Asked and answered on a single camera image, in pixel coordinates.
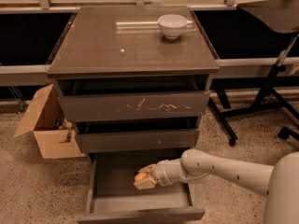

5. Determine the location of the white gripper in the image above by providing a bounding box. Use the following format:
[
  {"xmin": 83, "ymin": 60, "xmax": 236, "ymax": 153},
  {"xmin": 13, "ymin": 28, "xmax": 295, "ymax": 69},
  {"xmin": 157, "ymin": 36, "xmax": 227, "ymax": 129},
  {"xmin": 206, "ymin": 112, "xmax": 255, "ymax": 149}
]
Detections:
[{"xmin": 134, "ymin": 161, "xmax": 172, "ymax": 189}]

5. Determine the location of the orange fruit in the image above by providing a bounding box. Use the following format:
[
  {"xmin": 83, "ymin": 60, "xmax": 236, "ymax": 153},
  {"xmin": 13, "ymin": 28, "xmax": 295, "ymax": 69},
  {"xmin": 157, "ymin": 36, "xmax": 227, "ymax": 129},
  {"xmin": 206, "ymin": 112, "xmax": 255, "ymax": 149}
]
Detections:
[{"xmin": 135, "ymin": 173, "xmax": 148, "ymax": 182}]

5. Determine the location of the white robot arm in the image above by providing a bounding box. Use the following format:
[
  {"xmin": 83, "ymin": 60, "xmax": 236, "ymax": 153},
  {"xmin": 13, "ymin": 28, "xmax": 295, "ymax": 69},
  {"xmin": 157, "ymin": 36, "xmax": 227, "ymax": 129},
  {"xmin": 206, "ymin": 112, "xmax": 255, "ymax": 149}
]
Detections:
[{"xmin": 134, "ymin": 149, "xmax": 299, "ymax": 224}]

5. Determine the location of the grey middle drawer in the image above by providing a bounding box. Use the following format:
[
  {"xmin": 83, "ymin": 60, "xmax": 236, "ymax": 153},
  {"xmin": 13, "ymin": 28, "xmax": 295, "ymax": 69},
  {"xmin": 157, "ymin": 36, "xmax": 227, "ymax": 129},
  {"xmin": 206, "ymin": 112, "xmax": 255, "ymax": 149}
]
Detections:
[{"xmin": 76, "ymin": 117, "xmax": 200, "ymax": 153}]

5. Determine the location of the grey drawer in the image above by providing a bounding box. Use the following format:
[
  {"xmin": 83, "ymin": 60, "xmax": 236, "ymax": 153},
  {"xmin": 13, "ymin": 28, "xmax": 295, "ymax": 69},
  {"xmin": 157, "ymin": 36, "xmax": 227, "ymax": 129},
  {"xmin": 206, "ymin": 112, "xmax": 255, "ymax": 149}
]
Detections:
[
  {"xmin": 55, "ymin": 76, "xmax": 210, "ymax": 122},
  {"xmin": 76, "ymin": 117, "xmax": 200, "ymax": 153},
  {"xmin": 76, "ymin": 148, "xmax": 205, "ymax": 224}
]

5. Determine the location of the grey bottom drawer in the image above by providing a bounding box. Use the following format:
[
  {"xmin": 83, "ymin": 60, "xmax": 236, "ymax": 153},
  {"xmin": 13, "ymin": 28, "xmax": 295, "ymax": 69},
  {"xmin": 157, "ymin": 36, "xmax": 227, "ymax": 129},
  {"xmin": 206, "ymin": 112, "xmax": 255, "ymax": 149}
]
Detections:
[{"xmin": 76, "ymin": 148, "xmax": 205, "ymax": 224}]

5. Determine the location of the grey top drawer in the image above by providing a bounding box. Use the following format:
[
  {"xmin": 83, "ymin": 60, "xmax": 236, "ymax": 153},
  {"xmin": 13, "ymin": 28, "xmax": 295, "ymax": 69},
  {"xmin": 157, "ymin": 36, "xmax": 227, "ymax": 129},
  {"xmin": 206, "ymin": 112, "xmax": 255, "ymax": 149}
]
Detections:
[{"xmin": 55, "ymin": 76, "xmax": 210, "ymax": 122}]

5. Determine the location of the grey drawer cabinet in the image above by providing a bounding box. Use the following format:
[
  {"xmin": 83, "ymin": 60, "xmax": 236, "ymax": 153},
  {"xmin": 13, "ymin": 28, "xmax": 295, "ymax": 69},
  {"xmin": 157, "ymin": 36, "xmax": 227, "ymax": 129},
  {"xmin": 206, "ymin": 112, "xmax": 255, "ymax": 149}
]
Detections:
[{"xmin": 46, "ymin": 5, "xmax": 221, "ymax": 166}]

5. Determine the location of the open cardboard box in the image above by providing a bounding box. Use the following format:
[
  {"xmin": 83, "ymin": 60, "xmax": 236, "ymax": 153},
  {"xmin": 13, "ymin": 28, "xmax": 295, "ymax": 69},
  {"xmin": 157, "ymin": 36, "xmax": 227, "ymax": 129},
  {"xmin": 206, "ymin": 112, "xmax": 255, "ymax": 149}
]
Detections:
[{"xmin": 14, "ymin": 85, "xmax": 84, "ymax": 159}]

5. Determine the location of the white ceramic bowl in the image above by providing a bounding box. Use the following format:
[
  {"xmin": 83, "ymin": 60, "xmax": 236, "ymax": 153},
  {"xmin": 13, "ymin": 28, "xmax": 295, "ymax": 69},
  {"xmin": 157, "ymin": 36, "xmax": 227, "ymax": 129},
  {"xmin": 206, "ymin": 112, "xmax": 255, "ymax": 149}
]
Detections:
[{"xmin": 158, "ymin": 14, "xmax": 188, "ymax": 39}]

